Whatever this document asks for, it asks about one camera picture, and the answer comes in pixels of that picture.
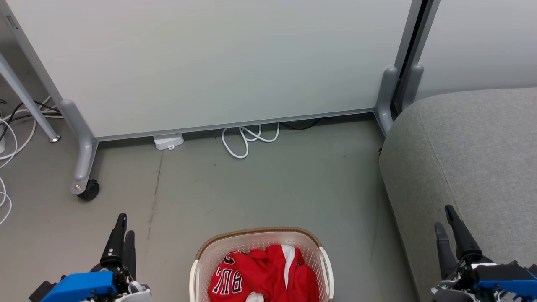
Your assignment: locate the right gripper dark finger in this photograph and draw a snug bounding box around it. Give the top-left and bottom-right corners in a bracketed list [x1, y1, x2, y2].
[444, 204, 483, 261]
[434, 222, 459, 280]

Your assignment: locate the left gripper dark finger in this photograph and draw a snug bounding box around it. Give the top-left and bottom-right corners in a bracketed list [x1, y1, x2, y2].
[101, 213, 128, 266]
[123, 230, 137, 278]

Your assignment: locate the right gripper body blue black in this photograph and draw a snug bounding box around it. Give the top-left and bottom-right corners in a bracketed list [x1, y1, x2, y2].
[441, 254, 537, 296]

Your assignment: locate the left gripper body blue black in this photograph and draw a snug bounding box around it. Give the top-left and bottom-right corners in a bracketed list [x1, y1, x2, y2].
[29, 262, 144, 302]

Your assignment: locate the red jersey with white lettering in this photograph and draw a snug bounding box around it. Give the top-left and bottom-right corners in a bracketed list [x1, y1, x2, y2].
[208, 250, 269, 302]

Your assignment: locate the red garment broad white stripe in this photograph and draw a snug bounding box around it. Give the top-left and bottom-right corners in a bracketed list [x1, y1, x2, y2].
[250, 245, 320, 302]

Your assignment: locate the grey fabric sofa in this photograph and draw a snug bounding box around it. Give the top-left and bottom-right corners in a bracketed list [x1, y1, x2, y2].
[378, 87, 537, 302]

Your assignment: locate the black caster wheel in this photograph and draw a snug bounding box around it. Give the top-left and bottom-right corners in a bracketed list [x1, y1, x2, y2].
[77, 180, 100, 201]

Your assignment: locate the grey partition foot with caster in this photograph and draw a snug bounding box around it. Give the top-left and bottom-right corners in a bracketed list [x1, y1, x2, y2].
[59, 99, 99, 196]

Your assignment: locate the white power adapter box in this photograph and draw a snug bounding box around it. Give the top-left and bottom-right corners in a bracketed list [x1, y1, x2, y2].
[153, 133, 185, 151]

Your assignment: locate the cream perforated laundry basket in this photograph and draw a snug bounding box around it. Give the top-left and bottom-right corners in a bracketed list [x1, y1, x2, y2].
[189, 227, 335, 302]

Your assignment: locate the grey partition foot upright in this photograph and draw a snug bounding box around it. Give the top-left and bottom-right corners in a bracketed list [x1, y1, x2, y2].
[374, 67, 399, 137]
[401, 64, 425, 112]

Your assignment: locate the grey metal table leg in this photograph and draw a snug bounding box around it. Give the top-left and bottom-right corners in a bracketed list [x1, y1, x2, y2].
[0, 52, 61, 143]

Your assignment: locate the narrow white partition panel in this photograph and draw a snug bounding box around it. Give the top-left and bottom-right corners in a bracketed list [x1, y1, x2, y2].
[409, 0, 537, 102]

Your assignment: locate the wide white partition panel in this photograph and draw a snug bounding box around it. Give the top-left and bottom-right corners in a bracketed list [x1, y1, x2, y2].
[0, 0, 422, 141]

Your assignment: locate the coiled white cable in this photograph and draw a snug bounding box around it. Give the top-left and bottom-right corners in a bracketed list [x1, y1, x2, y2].
[221, 123, 281, 160]

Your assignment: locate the long white floor cable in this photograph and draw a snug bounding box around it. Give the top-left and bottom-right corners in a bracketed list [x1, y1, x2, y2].
[0, 96, 52, 226]

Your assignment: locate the black cable bundle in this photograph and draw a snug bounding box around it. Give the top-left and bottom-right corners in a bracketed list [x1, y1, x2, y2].
[0, 99, 62, 141]

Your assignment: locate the black floor cable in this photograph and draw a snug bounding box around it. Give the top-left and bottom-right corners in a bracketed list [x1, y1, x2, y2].
[280, 118, 321, 131]

